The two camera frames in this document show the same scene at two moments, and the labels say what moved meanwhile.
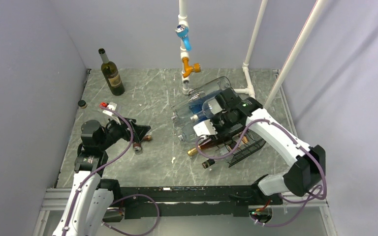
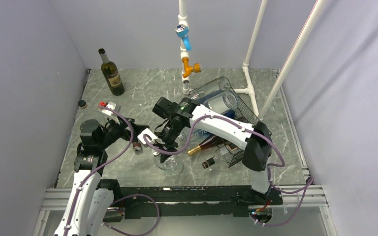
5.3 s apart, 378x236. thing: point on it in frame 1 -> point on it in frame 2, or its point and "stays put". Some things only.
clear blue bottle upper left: (196, 97) stays put
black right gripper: (213, 121) -> (171, 146)
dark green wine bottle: (111, 74) stays put
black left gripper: (139, 131) stays put
